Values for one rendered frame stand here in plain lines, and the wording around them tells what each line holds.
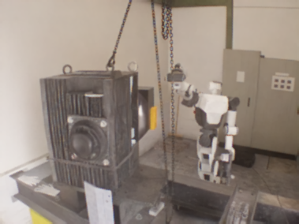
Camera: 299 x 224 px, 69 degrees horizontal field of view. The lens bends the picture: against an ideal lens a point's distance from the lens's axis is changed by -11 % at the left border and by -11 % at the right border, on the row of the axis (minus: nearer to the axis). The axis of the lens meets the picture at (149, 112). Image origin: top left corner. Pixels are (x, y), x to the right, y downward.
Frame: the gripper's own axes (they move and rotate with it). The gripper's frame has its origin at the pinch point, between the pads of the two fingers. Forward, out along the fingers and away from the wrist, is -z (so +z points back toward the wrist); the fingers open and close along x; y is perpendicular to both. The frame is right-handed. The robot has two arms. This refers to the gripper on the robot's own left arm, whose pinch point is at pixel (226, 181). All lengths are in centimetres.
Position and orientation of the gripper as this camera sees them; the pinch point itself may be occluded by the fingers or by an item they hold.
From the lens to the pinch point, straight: 242.4
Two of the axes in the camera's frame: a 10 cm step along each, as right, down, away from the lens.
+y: 9.9, 0.8, 1.5
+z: 0.7, -9.9, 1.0
